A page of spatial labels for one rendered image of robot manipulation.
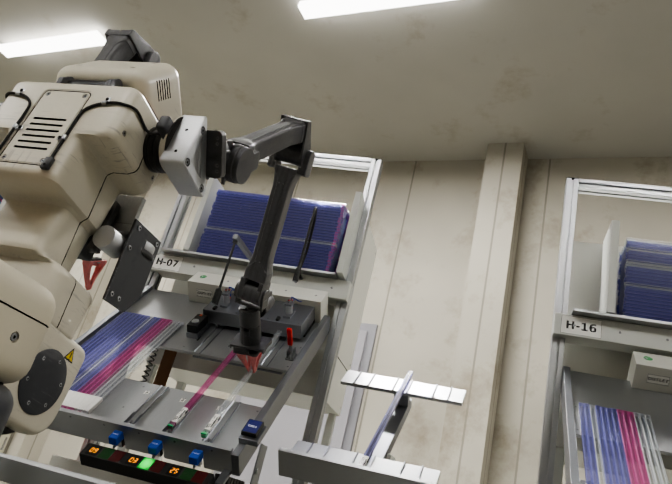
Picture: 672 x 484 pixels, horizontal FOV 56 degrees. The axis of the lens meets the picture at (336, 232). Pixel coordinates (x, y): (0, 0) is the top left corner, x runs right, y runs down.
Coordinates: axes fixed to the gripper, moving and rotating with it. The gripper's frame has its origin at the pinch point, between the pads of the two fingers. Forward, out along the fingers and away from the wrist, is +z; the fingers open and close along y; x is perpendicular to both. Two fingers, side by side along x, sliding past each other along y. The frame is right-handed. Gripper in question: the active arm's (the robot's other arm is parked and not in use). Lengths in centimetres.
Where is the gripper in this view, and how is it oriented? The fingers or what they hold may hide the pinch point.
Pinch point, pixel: (252, 368)
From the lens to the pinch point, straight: 183.7
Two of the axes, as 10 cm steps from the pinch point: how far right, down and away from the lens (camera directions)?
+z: -0.1, 9.3, 3.7
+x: -2.8, 3.5, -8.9
